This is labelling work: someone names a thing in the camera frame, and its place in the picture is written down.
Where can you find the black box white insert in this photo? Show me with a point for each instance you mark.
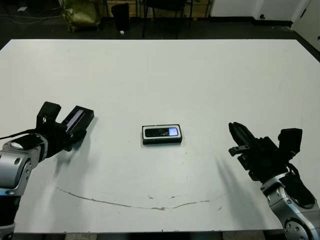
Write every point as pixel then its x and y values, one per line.
pixel 161 142

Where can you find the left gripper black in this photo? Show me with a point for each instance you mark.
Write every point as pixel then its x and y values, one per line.
pixel 60 142

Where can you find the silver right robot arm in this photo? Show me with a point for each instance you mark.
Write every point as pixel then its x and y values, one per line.
pixel 287 212

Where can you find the slim black camera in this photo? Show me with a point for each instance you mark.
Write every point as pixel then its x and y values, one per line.
pixel 157 132

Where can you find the black office chair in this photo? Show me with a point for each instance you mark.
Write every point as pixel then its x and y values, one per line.
pixel 162 5

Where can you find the left wrist camera housing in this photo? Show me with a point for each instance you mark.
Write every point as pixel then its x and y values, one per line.
pixel 48 113

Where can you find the black upright case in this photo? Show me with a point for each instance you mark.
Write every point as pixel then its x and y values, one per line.
pixel 121 16

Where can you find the white door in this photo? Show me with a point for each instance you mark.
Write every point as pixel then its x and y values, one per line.
pixel 312 21

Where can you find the yellow green bag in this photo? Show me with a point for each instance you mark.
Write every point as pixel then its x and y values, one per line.
pixel 80 16

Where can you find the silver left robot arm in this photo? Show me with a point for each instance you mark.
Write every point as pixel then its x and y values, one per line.
pixel 15 165

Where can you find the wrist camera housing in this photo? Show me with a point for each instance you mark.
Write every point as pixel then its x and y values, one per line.
pixel 290 141
pixel 48 113

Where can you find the white paper sheet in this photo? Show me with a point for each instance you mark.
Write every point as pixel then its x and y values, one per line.
pixel 22 9

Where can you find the right wrist camera housing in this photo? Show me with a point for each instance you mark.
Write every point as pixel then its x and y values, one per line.
pixel 290 141

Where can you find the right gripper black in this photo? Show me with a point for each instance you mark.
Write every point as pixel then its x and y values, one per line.
pixel 265 160

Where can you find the black box lid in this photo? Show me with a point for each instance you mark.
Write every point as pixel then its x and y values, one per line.
pixel 85 113

